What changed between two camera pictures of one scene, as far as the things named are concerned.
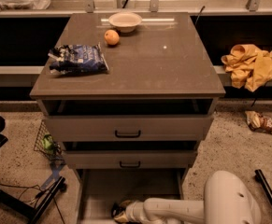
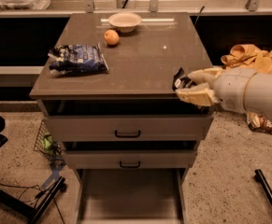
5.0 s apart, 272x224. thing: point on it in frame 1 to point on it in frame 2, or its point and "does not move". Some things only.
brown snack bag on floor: [261, 122] does not move
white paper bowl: [125, 21] does not move
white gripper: [132, 211] to [230, 89]
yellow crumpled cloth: [250, 66] does not move
